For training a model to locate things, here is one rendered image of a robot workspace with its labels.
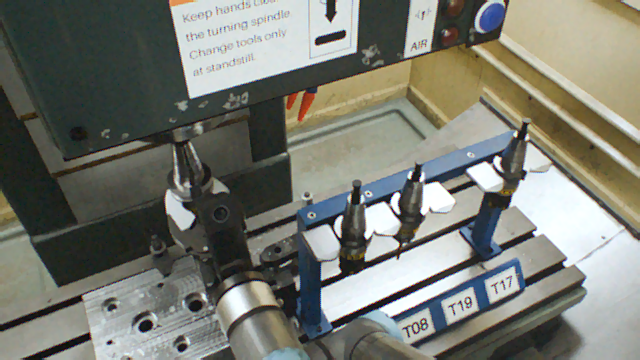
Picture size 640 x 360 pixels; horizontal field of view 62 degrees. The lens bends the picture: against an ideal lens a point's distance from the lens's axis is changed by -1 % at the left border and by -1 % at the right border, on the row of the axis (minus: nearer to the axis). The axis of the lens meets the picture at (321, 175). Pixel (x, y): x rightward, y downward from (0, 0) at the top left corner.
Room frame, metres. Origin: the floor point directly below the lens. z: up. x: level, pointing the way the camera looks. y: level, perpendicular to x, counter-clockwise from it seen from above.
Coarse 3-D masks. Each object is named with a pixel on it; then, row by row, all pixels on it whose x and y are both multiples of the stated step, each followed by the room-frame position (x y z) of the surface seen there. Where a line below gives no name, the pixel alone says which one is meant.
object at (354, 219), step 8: (352, 208) 0.55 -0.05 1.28; (360, 208) 0.55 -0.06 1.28; (344, 216) 0.55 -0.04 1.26; (352, 216) 0.54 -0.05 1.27; (360, 216) 0.55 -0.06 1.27; (344, 224) 0.55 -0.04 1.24; (352, 224) 0.54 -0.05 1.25; (360, 224) 0.54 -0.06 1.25; (344, 232) 0.54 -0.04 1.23; (352, 232) 0.54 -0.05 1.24; (360, 232) 0.54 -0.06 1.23
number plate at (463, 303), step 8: (472, 288) 0.62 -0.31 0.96; (456, 296) 0.60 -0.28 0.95; (464, 296) 0.60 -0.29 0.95; (472, 296) 0.61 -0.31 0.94; (448, 304) 0.58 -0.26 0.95; (456, 304) 0.59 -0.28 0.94; (464, 304) 0.59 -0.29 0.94; (472, 304) 0.60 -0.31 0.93; (448, 312) 0.57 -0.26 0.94; (456, 312) 0.58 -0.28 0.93; (464, 312) 0.58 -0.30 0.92; (472, 312) 0.58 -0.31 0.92; (448, 320) 0.56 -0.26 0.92
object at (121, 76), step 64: (0, 0) 0.31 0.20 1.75; (64, 0) 0.33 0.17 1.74; (128, 0) 0.34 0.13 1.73; (384, 0) 0.44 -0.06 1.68; (64, 64) 0.32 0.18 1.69; (128, 64) 0.34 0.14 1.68; (320, 64) 0.41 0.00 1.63; (384, 64) 0.44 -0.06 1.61; (64, 128) 0.31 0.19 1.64; (128, 128) 0.33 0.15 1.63
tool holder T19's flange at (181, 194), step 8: (208, 168) 0.56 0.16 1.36; (168, 176) 0.54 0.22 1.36; (208, 176) 0.54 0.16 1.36; (176, 184) 0.53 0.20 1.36; (200, 184) 0.53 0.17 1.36; (208, 184) 0.53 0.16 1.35; (176, 192) 0.52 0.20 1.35; (184, 192) 0.51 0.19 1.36; (192, 192) 0.52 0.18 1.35; (200, 192) 0.53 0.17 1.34; (208, 192) 0.53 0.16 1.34; (176, 200) 0.52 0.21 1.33; (184, 200) 0.51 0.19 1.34; (192, 200) 0.51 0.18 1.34
